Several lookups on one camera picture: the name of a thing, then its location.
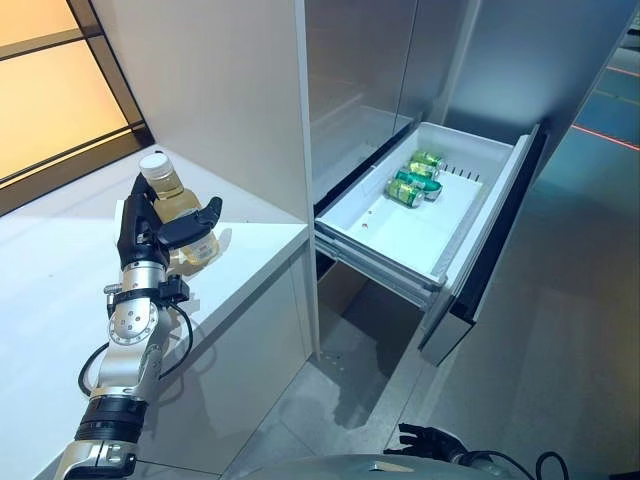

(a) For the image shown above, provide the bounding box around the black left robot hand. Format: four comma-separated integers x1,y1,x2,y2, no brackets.
116,171,224,275

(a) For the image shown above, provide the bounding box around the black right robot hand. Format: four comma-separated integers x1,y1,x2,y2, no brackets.
383,422,465,462

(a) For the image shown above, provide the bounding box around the yellow juice bottle white cap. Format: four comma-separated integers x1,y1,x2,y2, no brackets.
138,152,223,266

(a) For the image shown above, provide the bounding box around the steel fridge drawer front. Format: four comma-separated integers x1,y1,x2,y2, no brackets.
418,122,549,368

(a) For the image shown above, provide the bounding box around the white fridge drawer bin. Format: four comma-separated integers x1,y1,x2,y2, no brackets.
314,121,524,289

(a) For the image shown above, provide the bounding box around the stainless steel fridge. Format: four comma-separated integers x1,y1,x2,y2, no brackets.
294,0,640,366

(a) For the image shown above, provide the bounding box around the grey robot torso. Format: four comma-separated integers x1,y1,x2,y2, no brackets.
279,453,481,480

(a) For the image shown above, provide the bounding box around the orange lit window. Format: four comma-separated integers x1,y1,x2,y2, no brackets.
0,0,159,216

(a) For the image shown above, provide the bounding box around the teal drink can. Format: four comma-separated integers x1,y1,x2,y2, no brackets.
394,168,444,200

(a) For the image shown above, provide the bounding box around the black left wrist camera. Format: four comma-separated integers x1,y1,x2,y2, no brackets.
157,273,192,304

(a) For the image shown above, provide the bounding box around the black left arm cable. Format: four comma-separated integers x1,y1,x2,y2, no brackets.
78,298,195,397

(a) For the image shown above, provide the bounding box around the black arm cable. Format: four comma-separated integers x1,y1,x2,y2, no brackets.
479,449,569,480
78,298,195,397

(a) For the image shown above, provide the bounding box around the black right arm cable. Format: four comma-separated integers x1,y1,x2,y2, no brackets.
479,449,569,480

